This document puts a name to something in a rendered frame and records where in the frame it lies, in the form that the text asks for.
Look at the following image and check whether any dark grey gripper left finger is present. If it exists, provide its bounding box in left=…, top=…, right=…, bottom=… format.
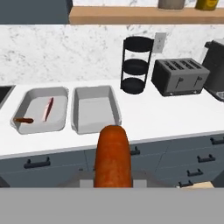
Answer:
left=59, top=170, right=95, bottom=189

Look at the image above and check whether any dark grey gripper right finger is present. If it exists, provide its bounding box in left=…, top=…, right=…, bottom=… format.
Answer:
left=131, top=170, right=165, bottom=189

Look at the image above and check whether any large orange carrot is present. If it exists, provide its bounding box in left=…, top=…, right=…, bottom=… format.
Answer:
left=93, top=124, right=134, bottom=189

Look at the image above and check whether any grey tupperware container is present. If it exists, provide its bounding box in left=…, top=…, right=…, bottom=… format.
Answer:
left=10, top=86, right=70, bottom=136
left=70, top=85, right=123, bottom=136

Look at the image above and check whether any grey drawer front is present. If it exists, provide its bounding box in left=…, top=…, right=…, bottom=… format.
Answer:
left=165, top=133, right=224, bottom=161
left=0, top=149, right=88, bottom=177
left=158, top=145, right=224, bottom=173
left=84, top=140, right=170, bottom=172
left=154, top=159, right=224, bottom=183

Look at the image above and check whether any dark grey four-slot toaster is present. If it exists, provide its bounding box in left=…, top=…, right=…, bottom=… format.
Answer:
left=150, top=58, right=211, bottom=97

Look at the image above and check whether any black three-tier stand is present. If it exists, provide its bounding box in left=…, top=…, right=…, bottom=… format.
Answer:
left=120, top=36, right=155, bottom=95

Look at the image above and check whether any dark sink basin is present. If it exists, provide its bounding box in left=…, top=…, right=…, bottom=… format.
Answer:
left=0, top=85, right=17, bottom=110

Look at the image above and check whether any black coffee machine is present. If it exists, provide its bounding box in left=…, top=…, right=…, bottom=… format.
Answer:
left=201, top=38, right=224, bottom=102

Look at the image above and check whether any grey jar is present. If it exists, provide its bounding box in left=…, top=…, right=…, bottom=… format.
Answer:
left=157, top=0, right=186, bottom=11

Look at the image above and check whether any yellow jar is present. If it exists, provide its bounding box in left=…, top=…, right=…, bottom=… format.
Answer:
left=194, top=0, right=220, bottom=12

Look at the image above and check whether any black drawer handle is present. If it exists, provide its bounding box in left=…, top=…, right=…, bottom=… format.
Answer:
left=209, top=136, right=224, bottom=146
left=178, top=179, right=194, bottom=189
left=186, top=168, right=205, bottom=178
left=196, top=153, right=217, bottom=164
left=23, top=156, right=52, bottom=170
left=129, top=145, right=142, bottom=157

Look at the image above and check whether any white wall outlet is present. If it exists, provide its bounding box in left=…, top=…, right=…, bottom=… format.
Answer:
left=153, top=31, right=168, bottom=54

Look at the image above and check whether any wooden wall shelf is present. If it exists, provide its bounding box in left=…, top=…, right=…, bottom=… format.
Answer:
left=68, top=5, right=224, bottom=25

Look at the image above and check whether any dark grey wall cupboard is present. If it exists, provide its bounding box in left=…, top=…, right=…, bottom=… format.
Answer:
left=0, top=0, right=74, bottom=25

